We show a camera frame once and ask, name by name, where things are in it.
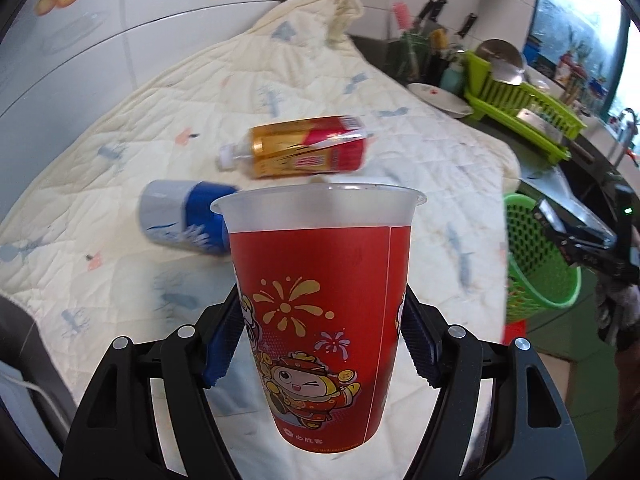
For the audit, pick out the red plastic stool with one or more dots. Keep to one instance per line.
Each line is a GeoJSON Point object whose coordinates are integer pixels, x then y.
{"type": "Point", "coordinates": [514, 332]}

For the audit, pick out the green dish rack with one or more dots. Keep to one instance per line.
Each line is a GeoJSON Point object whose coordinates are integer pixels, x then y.
{"type": "Point", "coordinates": [500, 92]}

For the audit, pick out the green utensil holder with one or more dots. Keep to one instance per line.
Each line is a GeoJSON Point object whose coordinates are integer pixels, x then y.
{"type": "Point", "coordinates": [415, 60]}

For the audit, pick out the blue and silver can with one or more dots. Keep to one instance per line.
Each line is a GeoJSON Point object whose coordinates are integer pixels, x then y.
{"type": "Point", "coordinates": [170, 210]}

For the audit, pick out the person's right hand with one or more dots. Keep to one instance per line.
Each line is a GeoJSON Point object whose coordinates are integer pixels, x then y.
{"type": "Point", "coordinates": [620, 310]}

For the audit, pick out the steel faucet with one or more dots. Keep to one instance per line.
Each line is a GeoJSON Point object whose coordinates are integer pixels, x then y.
{"type": "Point", "coordinates": [631, 120]}

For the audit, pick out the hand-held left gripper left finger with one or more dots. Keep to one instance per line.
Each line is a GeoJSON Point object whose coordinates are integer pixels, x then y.
{"type": "Point", "coordinates": [225, 340]}

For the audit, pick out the white bowl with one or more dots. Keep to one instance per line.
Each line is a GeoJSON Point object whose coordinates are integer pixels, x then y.
{"type": "Point", "coordinates": [440, 100]}

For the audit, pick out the steel bowl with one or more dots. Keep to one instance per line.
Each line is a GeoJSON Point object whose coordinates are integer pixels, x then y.
{"type": "Point", "coordinates": [500, 55]}

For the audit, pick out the steel sink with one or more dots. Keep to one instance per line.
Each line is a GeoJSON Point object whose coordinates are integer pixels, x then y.
{"type": "Point", "coordinates": [590, 175]}

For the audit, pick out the steel cleaver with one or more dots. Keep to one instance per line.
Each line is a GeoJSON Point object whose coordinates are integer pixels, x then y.
{"type": "Point", "coordinates": [540, 120]}

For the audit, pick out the potted plant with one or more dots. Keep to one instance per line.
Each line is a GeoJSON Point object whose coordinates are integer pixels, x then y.
{"type": "Point", "coordinates": [570, 65]}

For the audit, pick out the green plastic basket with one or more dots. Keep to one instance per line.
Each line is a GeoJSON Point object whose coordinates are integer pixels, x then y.
{"type": "Point", "coordinates": [525, 280]}

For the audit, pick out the cream quilted blanket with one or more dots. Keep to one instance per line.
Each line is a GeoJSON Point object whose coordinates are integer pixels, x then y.
{"type": "Point", "coordinates": [100, 160]}

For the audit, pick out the blue container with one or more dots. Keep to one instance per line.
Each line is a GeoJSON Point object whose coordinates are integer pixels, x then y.
{"type": "Point", "coordinates": [532, 52]}

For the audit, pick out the gold and red drink bottle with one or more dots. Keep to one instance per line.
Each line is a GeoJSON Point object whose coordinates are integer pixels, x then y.
{"type": "Point", "coordinates": [300, 147]}

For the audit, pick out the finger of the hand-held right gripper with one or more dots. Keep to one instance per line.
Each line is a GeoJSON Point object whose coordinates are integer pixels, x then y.
{"type": "Point", "coordinates": [590, 227]}
{"type": "Point", "coordinates": [595, 257]}

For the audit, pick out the red printed plastic cup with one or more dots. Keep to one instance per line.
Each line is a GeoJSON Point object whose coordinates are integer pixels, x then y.
{"type": "Point", "coordinates": [320, 270]}

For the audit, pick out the teal bottle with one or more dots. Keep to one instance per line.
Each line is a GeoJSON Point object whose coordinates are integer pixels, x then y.
{"type": "Point", "coordinates": [452, 80]}

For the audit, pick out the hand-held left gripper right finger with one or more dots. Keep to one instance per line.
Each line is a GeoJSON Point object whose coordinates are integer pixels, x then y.
{"type": "Point", "coordinates": [420, 345]}

